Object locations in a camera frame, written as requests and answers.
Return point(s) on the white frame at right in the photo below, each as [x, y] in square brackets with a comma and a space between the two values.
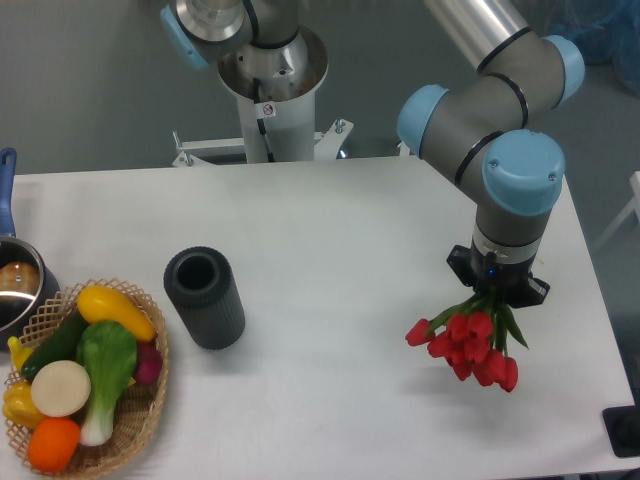
[624, 217]

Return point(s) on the black device at edge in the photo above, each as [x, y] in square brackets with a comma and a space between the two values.
[622, 426]

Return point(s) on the green bok choy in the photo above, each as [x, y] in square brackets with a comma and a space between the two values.
[108, 353]

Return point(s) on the red tulip bouquet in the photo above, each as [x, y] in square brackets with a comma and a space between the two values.
[472, 338]

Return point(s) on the yellow banana tip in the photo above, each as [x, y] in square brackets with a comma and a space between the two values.
[19, 353]

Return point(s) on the woven wicker basket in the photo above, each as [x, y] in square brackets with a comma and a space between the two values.
[137, 412]

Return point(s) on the purple red radish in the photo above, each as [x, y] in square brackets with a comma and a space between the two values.
[149, 364]

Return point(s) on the beige round slice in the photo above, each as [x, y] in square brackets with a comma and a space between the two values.
[61, 388]

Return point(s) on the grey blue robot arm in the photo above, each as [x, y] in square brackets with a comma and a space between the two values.
[477, 139]

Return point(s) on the yellow bell pepper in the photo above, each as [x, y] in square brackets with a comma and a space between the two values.
[19, 408]

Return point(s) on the blue handled saucepan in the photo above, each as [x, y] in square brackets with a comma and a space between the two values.
[26, 282]

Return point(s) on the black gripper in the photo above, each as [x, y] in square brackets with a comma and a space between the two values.
[513, 283]

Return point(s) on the orange fruit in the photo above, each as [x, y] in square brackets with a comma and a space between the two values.
[52, 444]

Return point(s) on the yellow squash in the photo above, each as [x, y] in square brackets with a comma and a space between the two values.
[97, 303]

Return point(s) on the dark grey ribbed vase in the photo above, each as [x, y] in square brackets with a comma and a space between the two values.
[200, 284]

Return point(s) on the blue plastic bag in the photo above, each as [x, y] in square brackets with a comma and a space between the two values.
[606, 32]

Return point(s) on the dark green cucumber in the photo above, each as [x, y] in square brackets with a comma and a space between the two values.
[61, 344]

